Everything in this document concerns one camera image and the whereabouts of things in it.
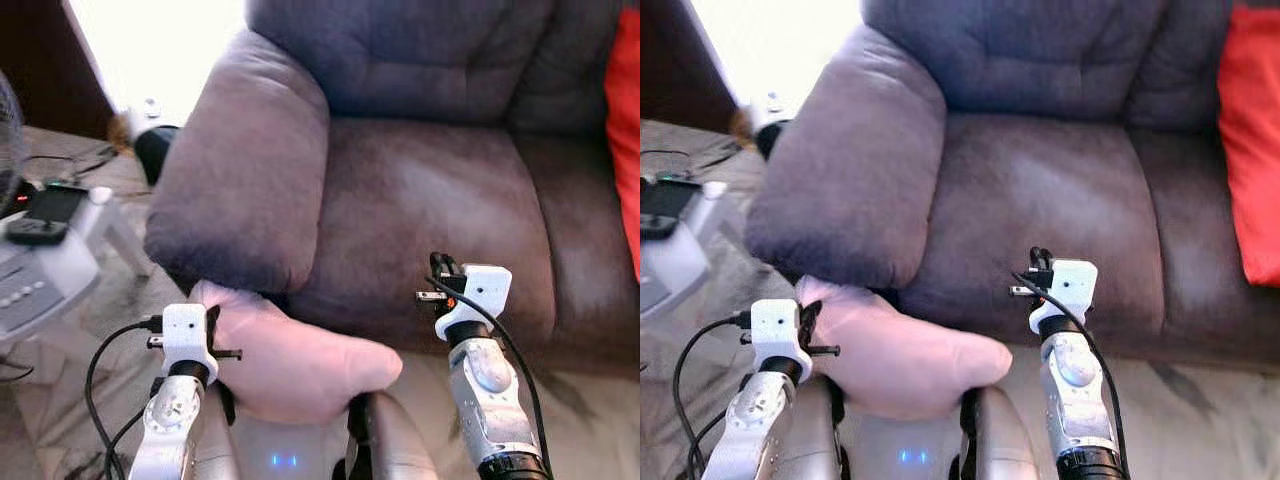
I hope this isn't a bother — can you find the pale pink pillow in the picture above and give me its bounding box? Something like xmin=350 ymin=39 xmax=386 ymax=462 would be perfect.
xmin=188 ymin=279 xmax=404 ymax=425
xmin=797 ymin=275 xmax=1014 ymax=422

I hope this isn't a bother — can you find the grey-brown fabric sofa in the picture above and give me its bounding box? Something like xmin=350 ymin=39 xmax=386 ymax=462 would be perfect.
xmin=144 ymin=0 xmax=641 ymax=376
xmin=745 ymin=0 xmax=1280 ymax=373

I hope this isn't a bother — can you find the black round floor object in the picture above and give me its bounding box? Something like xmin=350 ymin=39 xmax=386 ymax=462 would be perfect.
xmin=133 ymin=124 xmax=181 ymax=187
xmin=756 ymin=119 xmax=793 ymax=162

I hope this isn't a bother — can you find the red pillow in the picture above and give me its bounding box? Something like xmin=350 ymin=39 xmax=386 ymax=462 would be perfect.
xmin=1216 ymin=4 xmax=1280 ymax=287
xmin=604 ymin=6 xmax=641 ymax=281

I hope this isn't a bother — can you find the silver robot torso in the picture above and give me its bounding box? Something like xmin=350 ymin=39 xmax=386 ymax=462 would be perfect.
xmin=775 ymin=385 xmax=1046 ymax=480
xmin=190 ymin=390 xmax=441 ymax=480

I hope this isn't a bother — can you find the black electronic device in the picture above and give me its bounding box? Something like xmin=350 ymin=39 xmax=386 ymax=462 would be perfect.
xmin=640 ymin=174 xmax=703 ymax=241
xmin=5 ymin=184 xmax=91 ymax=247

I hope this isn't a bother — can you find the dark standing fan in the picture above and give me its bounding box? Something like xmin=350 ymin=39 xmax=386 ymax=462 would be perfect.
xmin=0 ymin=70 xmax=27 ymax=217

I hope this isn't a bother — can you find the dark brown wooden door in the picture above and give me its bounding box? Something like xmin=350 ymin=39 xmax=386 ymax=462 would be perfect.
xmin=0 ymin=0 xmax=114 ymax=139
xmin=640 ymin=0 xmax=741 ymax=135

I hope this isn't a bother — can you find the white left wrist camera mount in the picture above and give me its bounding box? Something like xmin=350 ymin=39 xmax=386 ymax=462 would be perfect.
xmin=749 ymin=298 xmax=813 ymax=374
xmin=159 ymin=303 xmax=219 ymax=375

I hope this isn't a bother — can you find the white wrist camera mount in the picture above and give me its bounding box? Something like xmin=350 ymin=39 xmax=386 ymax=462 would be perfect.
xmin=435 ymin=264 xmax=514 ymax=341
xmin=1029 ymin=259 xmax=1099 ymax=336
xmin=159 ymin=303 xmax=219 ymax=375
xmin=749 ymin=298 xmax=813 ymax=374

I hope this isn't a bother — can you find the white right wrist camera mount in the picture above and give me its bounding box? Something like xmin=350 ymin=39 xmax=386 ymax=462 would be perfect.
xmin=1029 ymin=259 xmax=1099 ymax=336
xmin=435 ymin=264 xmax=514 ymax=341

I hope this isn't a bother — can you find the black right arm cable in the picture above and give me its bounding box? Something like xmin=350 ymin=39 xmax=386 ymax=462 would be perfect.
xmin=462 ymin=297 xmax=547 ymax=471
xmin=1012 ymin=270 xmax=1131 ymax=471

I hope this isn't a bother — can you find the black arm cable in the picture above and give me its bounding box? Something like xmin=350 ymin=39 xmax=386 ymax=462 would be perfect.
xmin=84 ymin=316 xmax=164 ymax=480
xmin=1012 ymin=270 xmax=1131 ymax=471
xmin=462 ymin=297 xmax=547 ymax=471
xmin=672 ymin=311 xmax=753 ymax=480

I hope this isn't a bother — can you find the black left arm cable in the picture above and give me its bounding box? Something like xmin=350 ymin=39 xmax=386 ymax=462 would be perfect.
xmin=84 ymin=316 xmax=164 ymax=480
xmin=672 ymin=311 xmax=753 ymax=480

